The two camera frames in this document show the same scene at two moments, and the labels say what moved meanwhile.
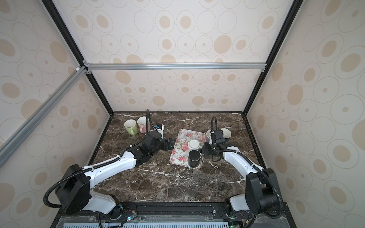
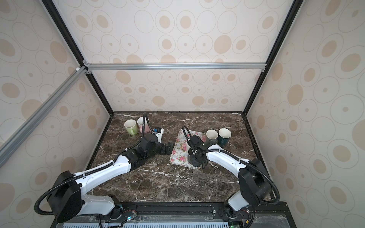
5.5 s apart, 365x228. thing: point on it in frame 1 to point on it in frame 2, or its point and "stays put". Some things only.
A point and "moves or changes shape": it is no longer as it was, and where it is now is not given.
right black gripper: (205, 147) to (191, 157)
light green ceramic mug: (130, 126) stays put
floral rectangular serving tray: (179, 154) stays put
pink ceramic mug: (142, 122) stays put
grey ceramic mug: (208, 135) moves or changes shape
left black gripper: (166, 147) stays put
